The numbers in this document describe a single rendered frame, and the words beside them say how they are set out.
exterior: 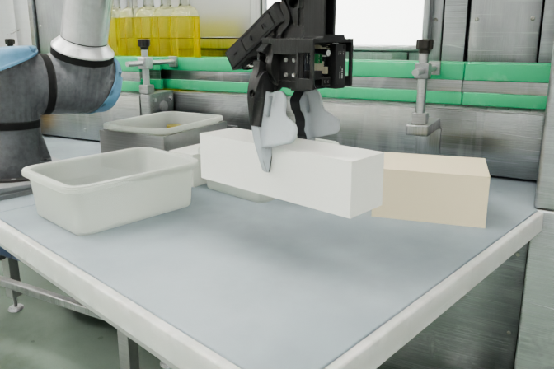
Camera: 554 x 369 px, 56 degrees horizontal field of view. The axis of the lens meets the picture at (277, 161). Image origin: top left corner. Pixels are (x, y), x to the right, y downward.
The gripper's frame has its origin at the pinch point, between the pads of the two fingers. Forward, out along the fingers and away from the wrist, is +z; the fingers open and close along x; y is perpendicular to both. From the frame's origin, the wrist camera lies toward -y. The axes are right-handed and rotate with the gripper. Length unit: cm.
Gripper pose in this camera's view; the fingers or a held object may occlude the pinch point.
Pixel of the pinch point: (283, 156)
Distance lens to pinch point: 62.1
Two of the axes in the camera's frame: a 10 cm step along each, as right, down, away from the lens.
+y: 7.3, 1.6, -6.6
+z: 0.0, 9.7, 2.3
